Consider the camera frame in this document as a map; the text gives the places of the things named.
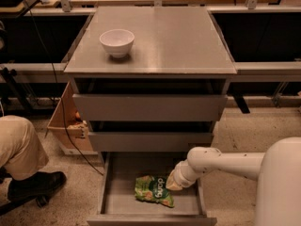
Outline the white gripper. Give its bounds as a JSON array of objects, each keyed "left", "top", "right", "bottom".
[{"left": 166, "top": 160, "right": 198, "bottom": 191}]

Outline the green rice chip bag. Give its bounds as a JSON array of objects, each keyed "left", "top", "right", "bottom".
[{"left": 135, "top": 175, "right": 174, "bottom": 208}]

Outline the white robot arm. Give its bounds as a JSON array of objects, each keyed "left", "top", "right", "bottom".
[{"left": 166, "top": 137, "right": 301, "bottom": 226}]

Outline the grey open bottom drawer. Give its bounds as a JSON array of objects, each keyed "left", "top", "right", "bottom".
[{"left": 87, "top": 153, "right": 217, "bottom": 226}]

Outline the grey drawer cabinet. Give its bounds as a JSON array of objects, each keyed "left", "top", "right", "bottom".
[{"left": 63, "top": 5, "right": 238, "bottom": 174}]

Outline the grey middle drawer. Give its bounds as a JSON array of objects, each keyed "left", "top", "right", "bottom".
[{"left": 88, "top": 132, "right": 213, "bottom": 152}]

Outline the grey top drawer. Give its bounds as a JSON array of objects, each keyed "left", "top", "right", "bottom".
[{"left": 72, "top": 94, "right": 227, "bottom": 121}]

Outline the cardboard box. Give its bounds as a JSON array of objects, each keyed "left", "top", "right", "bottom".
[{"left": 47, "top": 83, "right": 95, "bottom": 154}]

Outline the black shoe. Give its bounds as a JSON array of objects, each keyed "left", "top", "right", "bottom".
[{"left": 8, "top": 171, "right": 67, "bottom": 202}]

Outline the black chair base caster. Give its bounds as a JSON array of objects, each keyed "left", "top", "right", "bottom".
[{"left": 0, "top": 195, "right": 49, "bottom": 216}]

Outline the white ceramic bowl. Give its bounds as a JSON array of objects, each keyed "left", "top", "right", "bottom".
[{"left": 100, "top": 29, "right": 135, "bottom": 57}]

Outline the khaki trouser leg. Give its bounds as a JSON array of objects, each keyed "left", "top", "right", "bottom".
[{"left": 0, "top": 115, "right": 49, "bottom": 181}]

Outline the black cable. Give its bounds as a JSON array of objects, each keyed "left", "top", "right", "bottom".
[{"left": 13, "top": 0, "right": 104, "bottom": 177}]

